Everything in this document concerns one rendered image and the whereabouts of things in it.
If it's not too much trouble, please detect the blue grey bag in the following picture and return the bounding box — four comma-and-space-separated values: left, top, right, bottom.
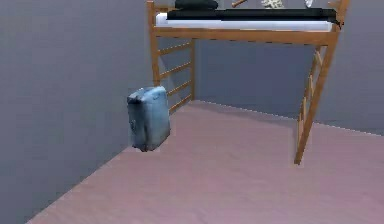
126, 85, 172, 153

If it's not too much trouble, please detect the wooden loft bed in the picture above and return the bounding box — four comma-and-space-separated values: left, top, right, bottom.
145, 0, 351, 166

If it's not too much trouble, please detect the black pillow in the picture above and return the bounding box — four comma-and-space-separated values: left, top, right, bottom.
174, 0, 220, 11

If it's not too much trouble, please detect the black blanket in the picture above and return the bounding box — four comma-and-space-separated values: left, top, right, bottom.
166, 7, 342, 26

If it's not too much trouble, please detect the white patterned object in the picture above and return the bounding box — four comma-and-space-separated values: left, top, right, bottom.
260, 0, 285, 10

